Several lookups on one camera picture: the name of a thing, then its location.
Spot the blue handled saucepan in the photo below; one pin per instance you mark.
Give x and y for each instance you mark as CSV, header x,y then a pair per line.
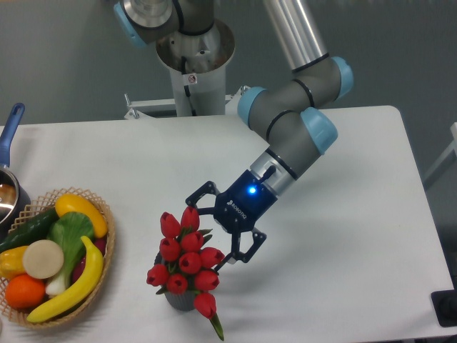
x,y
13,196

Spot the yellow bell pepper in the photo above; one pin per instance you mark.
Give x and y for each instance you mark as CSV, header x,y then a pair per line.
x,y
11,262

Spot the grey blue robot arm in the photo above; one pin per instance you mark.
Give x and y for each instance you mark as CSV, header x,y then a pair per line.
x,y
289,119

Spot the red tulip bouquet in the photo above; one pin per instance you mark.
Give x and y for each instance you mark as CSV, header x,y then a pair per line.
x,y
184,244

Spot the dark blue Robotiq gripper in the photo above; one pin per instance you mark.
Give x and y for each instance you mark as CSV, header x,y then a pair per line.
x,y
236,210

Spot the yellow squash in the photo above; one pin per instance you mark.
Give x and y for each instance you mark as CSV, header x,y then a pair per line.
x,y
75,203

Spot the green cucumber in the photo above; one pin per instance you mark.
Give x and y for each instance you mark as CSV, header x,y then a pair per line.
x,y
31,231

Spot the woven wicker basket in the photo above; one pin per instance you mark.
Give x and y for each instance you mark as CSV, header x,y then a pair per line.
x,y
37,206

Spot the green bok choy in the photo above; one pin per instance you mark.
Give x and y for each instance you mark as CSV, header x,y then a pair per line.
x,y
67,233

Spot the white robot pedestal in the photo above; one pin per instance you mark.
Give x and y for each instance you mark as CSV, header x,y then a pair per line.
x,y
197,69

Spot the beige round slice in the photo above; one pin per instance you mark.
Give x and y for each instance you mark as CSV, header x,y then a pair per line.
x,y
43,259

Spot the black device at edge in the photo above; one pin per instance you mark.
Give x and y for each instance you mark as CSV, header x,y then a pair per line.
x,y
444,304

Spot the yellow banana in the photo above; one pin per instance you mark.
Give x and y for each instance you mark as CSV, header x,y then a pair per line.
x,y
77,292

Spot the white frame at right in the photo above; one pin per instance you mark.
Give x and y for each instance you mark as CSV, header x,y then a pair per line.
x,y
442,163

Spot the grey ribbed vase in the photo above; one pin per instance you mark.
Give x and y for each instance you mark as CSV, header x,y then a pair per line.
x,y
183,302

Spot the orange fruit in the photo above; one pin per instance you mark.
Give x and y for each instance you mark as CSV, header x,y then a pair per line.
x,y
24,292

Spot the dark red vegetable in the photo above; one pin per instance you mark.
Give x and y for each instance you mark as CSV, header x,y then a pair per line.
x,y
79,268

